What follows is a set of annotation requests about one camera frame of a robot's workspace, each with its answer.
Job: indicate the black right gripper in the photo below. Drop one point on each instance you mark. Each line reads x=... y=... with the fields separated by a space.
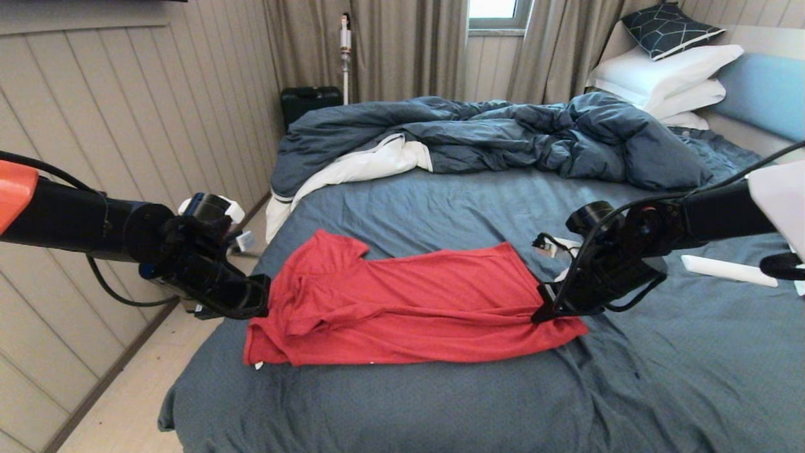
x=604 y=277

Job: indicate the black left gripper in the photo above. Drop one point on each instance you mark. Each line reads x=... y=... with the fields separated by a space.
x=214 y=286

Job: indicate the red t-shirt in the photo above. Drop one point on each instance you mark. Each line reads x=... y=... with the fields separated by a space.
x=427 y=314

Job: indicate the white bed linen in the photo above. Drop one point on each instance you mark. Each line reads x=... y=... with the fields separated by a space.
x=358 y=167

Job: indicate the dark blue crumpled duvet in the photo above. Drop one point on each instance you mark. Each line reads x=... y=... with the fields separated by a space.
x=503 y=135

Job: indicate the white flat remote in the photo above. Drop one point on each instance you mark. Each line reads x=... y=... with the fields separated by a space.
x=729 y=272

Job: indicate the black hard case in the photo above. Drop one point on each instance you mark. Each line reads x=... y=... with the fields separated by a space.
x=308 y=102

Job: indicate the white stick vacuum cleaner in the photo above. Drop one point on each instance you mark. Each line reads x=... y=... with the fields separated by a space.
x=345 y=60

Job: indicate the large white pillow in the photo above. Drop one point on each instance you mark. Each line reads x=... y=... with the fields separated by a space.
x=657 y=74

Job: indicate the beige curtain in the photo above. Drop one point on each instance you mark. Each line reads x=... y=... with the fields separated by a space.
x=390 y=47
x=566 y=47

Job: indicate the grey framed window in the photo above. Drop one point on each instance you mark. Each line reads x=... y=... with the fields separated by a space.
x=494 y=12

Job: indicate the dark patterned cushion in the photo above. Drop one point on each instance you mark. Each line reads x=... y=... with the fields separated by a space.
x=666 y=30

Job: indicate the blue headboard pad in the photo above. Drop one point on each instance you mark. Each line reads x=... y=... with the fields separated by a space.
x=767 y=94

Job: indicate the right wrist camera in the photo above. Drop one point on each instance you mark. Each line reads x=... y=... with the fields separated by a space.
x=588 y=217

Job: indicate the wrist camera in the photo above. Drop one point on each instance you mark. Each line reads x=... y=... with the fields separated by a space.
x=210 y=207
x=588 y=217

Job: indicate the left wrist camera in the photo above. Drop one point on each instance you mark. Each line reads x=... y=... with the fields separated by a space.
x=210 y=207

